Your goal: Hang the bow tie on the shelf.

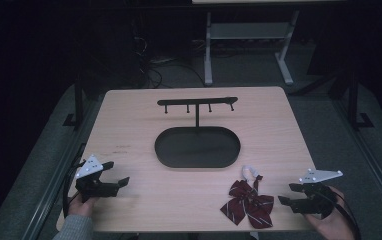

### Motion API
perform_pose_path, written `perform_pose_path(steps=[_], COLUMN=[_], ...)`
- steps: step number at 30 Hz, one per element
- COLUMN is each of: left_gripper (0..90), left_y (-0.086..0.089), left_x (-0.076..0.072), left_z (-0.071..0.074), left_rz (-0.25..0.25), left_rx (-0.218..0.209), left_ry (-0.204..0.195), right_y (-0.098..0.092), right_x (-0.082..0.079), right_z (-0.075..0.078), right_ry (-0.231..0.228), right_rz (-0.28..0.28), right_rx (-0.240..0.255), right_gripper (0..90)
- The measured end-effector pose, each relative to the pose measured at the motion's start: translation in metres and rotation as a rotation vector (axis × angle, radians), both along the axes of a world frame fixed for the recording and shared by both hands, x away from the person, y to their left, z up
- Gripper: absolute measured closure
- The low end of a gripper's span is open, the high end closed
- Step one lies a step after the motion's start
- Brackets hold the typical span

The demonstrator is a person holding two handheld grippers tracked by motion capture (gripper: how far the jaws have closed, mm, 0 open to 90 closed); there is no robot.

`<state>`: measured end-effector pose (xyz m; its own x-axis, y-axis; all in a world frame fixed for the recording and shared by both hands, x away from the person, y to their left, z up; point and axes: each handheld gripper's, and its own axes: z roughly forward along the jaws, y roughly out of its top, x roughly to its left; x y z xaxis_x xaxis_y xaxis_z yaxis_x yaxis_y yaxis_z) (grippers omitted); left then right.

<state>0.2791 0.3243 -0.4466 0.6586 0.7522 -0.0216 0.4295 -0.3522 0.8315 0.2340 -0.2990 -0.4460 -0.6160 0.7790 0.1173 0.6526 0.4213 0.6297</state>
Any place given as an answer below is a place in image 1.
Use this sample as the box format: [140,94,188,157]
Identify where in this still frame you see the dark red striped bow tie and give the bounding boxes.
[219,164,276,230]

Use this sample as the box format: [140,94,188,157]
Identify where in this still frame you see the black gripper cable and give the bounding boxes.
[61,159,87,218]
[323,190,363,240]

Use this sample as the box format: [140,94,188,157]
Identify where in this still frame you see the grey metal frame rail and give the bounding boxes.
[330,98,382,221]
[20,99,104,240]

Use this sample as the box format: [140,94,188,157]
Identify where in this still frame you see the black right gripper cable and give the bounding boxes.
[323,190,363,240]

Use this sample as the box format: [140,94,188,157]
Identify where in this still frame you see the person's left hand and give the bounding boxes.
[67,194,99,218]

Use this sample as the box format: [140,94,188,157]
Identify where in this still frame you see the white metal table frame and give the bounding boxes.
[192,0,347,87]

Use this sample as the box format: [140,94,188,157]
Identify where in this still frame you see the black floor cables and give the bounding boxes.
[131,34,207,90]

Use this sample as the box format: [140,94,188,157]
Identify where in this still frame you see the black metal stand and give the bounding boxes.
[62,74,86,130]
[345,68,376,130]

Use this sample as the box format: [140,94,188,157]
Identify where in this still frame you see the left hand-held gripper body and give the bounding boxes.
[74,154,121,204]

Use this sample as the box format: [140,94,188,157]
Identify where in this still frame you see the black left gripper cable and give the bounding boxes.
[61,159,87,218]

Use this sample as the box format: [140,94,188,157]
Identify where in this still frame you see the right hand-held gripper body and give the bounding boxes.
[288,168,344,220]

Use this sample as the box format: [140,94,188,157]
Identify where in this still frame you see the person's right hand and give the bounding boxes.
[303,185,356,240]

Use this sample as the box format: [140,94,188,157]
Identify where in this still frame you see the black hook rack with tray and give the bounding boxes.
[154,96,242,170]

